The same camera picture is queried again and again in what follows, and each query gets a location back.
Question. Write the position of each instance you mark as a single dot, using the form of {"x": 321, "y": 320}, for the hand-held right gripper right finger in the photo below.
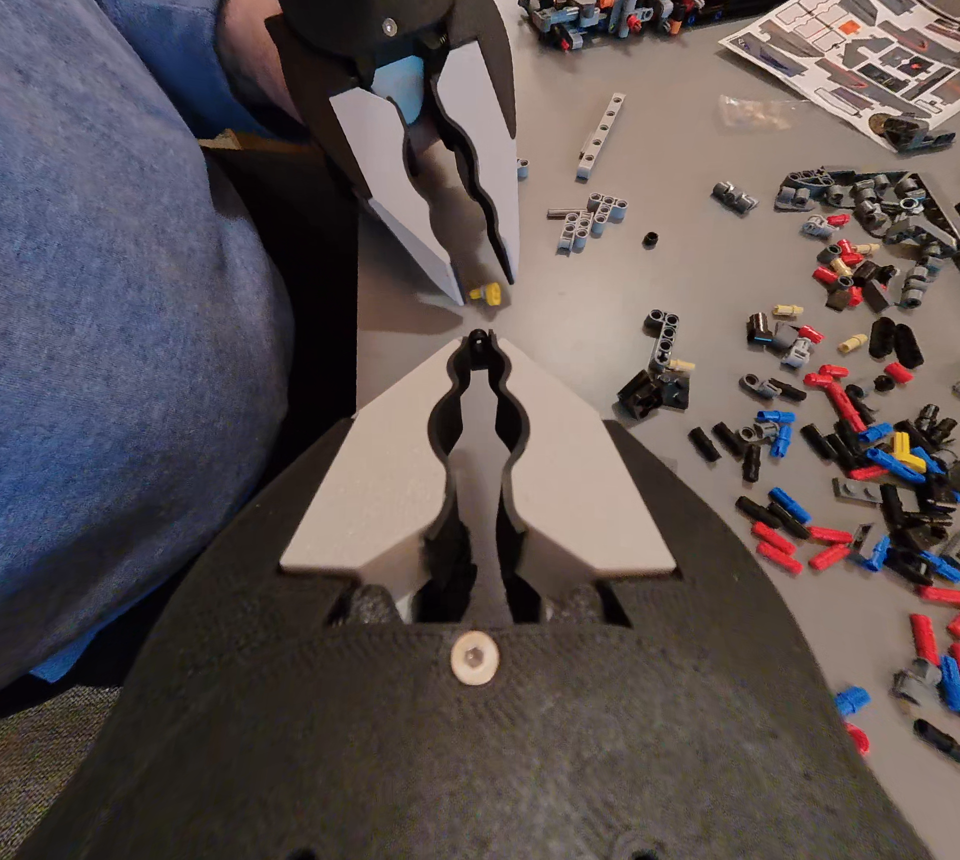
{"x": 592, "y": 500}

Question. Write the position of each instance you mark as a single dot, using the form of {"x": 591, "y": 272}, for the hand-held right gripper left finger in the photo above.
{"x": 367, "y": 500}

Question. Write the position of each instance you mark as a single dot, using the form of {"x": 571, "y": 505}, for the dark grey lego connector block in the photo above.
{"x": 735, "y": 197}

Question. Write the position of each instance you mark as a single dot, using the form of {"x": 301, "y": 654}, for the dark grey lego hub piece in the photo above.
{"x": 911, "y": 133}

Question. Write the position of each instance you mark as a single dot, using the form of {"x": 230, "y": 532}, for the long light grey lego beam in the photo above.
{"x": 600, "y": 139}

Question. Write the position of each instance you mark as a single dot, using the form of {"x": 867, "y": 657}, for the sticker sheet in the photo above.
{"x": 847, "y": 49}

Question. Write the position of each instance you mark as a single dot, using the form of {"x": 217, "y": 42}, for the black square lego bracket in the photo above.
{"x": 652, "y": 395}

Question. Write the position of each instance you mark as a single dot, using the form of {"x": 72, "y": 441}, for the yellow lego pin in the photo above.
{"x": 489, "y": 293}

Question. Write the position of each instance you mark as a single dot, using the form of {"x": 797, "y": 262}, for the person's left hand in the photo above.
{"x": 251, "y": 57}

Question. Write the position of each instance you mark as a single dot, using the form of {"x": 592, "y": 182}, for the light grey lego beam assembly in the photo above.
{"x": 592, "y": 218}

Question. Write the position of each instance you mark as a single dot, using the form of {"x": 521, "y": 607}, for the dark grey L-shaped lego beam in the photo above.
{"x": 664, "y": 338}

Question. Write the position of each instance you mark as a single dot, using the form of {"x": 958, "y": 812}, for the pile of lego pieces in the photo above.
{"x": 847, "y": 410}

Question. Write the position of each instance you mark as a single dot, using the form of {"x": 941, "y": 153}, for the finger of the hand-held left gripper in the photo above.
{"x": 487, "y": 124}
{"x": 375, "y": 162}

